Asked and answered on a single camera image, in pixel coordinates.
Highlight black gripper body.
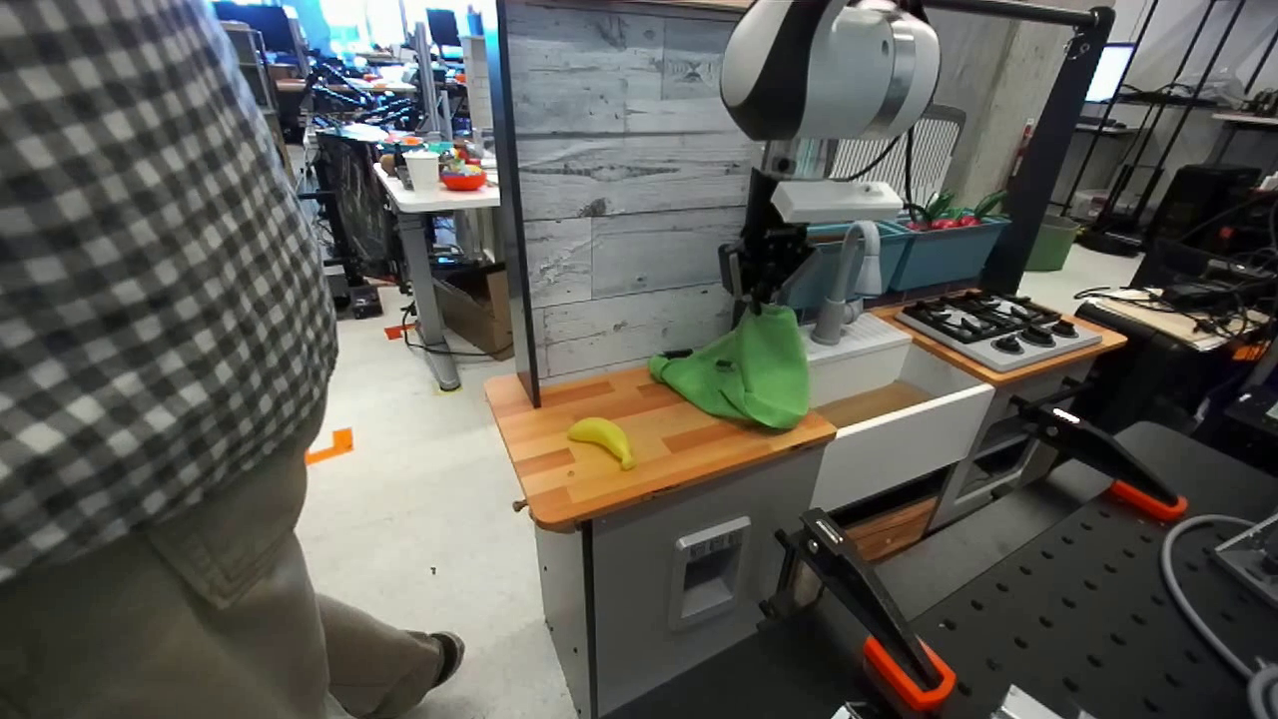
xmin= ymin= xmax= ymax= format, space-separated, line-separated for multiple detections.
xmin=738 ymin=214 xmax=815 ymax=291

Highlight green towel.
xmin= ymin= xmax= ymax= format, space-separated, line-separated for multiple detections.
xmin=649 ymin=305 xmax=815 ymax=434

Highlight large teal storage bin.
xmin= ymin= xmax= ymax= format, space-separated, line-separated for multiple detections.
xmin=786 ymin=218 xmax=922 ymax=319

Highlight grey toy faucet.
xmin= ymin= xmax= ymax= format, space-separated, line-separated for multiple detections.
xmin=811 ymin=214 xmax=887 ymax=350

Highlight toy kitchen unit wooden counter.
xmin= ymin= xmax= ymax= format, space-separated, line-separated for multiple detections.
xmin=480 ymin=0 xmax=1136 ymax=719

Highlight small teal storage bin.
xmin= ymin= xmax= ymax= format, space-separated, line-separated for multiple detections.
xmin=883 ymin=214 xmax=1016 ymax=299

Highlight white toy sink basin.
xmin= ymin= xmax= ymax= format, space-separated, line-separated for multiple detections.
xmin=795 ymin=314 xmax=1000 ymax=516

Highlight red green plants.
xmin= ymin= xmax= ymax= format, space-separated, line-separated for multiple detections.
xmin=914 ymin=190 xmax=1012 ymax=238

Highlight yellow toy banana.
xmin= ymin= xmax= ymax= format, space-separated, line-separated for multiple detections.
xmin=565 ymin=414 xmax=641 ymax=470

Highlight grey toy stove top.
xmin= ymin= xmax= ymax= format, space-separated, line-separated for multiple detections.
xmin=899 ymin=287 xmax=1107 ymax=377

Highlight brown box under desk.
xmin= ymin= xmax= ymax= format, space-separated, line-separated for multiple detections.
xmin=436 ymin=255 xmax=515 ymax=358

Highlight red bowl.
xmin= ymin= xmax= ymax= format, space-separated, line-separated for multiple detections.
xmin=441 ymin=158 xmax=492 ymax=194

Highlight long black orange bar clamp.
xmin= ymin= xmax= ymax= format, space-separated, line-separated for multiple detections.
xmin=774 ymin=506 xmax=961 ymax=719

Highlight white desk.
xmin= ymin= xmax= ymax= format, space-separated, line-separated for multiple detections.
xmin=372 ymin=157 xmax=502 ymax=397

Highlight short black orange bar clamp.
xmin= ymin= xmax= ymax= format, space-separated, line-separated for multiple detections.
xmin=1016 ymin=397 xmax=1193 ymax=526

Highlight white cup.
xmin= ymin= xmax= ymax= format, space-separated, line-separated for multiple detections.
xmin=398 ymin=148 xmax=442 ymax=194

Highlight laptop screen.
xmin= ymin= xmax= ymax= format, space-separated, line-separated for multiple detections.
xmin=1081 ymin=34 xmax=1139 ymax=106

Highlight black equipment pile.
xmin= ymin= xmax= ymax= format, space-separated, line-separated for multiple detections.
xmin=1075 ymin=165 xmax=1278 ymax=403

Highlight black perforated table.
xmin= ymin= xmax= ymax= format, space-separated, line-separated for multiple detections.
xmin=603 ymin=419 xmax=1278 ymax=719

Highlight grey metal box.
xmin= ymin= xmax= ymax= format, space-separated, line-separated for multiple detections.
xmin=1210 ymin=512 xmax=1278 ymax=612

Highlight standing person checkered shirt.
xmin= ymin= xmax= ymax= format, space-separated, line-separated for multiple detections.
xmin=0 ymin=0 xmax=470 ymax=719

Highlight white cable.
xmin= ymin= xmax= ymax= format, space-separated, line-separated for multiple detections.
xmin=1158 ymin=512 xmax=1278 ymax=719

